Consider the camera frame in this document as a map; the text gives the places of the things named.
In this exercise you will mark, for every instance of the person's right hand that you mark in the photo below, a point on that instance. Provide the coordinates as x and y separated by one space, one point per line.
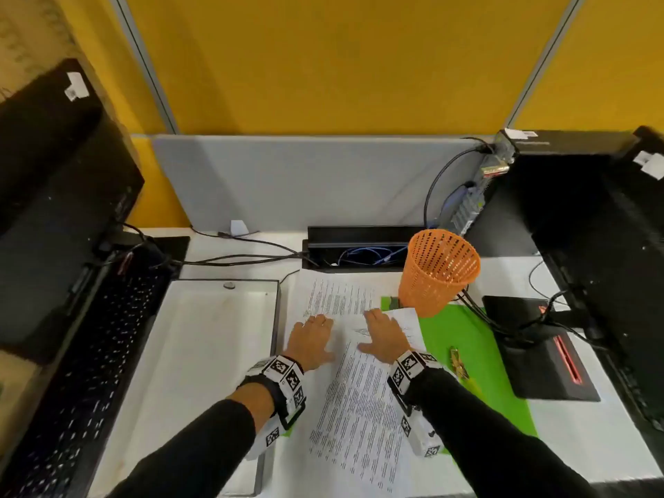
386 337

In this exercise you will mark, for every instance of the person's left hand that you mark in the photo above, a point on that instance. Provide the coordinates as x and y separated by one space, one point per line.
311 342

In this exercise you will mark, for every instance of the stack of printed papers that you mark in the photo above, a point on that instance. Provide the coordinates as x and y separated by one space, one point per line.
358 409

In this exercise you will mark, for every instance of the green folder with dark spine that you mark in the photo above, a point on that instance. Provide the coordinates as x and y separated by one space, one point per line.
467 337

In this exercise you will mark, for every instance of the white tray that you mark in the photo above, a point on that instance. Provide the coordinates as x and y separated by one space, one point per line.
197 347

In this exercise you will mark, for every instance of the person's left forearm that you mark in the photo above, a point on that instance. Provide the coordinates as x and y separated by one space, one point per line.
207 451

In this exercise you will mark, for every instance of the person's right forearm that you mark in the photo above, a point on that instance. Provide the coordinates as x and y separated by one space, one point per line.
482 451

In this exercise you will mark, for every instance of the black wristband with marker tags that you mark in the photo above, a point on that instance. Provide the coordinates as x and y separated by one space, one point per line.
282 368
410 364

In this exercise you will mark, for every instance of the orange mesh basket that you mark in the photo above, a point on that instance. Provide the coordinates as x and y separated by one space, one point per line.
436 274

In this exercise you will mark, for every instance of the black monitor stand red stripe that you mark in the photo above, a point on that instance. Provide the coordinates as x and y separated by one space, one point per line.
534 368

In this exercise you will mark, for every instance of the plain black monitor stand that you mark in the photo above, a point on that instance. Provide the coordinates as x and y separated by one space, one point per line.
176 248

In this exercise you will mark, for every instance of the black desktop computer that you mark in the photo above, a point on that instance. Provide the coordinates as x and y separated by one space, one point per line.
544 202

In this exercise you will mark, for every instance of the black keyboard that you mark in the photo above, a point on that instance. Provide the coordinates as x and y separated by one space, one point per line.
88 368

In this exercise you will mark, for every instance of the black monitor with vented back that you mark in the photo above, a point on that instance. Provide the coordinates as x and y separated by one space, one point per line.
612 254

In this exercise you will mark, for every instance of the white paper sticker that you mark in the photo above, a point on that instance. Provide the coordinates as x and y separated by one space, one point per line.
651 164
519 133
77 87

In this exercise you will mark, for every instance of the black monitor without stripe stand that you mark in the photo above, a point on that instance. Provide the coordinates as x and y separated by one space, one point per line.
52 202

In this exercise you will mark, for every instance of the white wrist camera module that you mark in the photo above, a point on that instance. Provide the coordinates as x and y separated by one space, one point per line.
423 435
267 438

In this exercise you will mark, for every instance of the white divider bracket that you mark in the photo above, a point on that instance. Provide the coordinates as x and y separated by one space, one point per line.
239 228

